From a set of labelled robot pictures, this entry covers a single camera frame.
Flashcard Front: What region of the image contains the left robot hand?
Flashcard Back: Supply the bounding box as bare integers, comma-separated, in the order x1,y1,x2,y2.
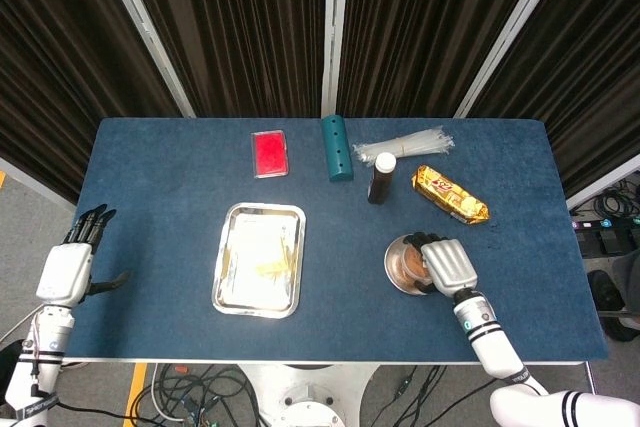
35,203,131,307

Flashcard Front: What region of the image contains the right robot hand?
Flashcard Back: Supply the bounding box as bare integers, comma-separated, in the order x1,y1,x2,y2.
403,230,480,297

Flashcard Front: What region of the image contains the clear jar of rubber bands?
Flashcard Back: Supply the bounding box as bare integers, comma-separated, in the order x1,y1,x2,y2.
397,239,432,286

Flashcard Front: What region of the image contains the round steel plate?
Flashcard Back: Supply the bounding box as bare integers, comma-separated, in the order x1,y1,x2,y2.
383,233,451,297

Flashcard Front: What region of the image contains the gold biscuit packet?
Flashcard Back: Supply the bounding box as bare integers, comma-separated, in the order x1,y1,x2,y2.
410,164,491,226

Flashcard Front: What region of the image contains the dark bottle with white cap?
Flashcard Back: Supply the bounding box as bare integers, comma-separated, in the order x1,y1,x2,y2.
367,152,398,206

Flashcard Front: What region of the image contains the blue tablecloth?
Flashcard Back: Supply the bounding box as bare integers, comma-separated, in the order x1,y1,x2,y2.
64,116,609,363

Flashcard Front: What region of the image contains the clear plastic cup stack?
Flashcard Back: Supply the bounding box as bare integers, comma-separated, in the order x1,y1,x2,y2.
351,124,456,167

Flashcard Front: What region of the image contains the teal half-round holder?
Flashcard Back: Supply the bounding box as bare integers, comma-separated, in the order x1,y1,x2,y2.
320,114,355,183

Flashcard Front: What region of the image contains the power strip with plugs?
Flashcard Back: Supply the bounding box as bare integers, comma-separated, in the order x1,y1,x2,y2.
572,215,640,237

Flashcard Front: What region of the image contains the rectangular steel tray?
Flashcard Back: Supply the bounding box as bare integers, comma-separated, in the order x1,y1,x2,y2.
211,202,308,320

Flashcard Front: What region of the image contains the dark pleated curtain panel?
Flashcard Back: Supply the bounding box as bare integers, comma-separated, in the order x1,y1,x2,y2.
337,0,559,121
0,0,186,206
469,0,640,203
119,0,334,119

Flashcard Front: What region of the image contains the red ink pad case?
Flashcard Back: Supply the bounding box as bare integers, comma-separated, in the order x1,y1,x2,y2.
250,129,291,180

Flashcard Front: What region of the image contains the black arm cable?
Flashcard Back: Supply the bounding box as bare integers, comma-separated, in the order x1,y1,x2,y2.
28,371,66,411

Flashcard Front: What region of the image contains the white table frame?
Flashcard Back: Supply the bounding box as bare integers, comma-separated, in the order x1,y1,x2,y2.
64,358,591,369

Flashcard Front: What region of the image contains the floor cable tangle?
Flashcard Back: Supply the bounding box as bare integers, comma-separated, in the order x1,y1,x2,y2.
149,364,264,427

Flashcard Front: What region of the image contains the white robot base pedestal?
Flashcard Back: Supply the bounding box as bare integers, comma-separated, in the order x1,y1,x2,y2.
239,364,381,427

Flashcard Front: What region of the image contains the white screen frame post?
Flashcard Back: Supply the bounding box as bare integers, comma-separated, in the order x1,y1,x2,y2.
92,0,197,119
452,0,576,119
320,0,351,118

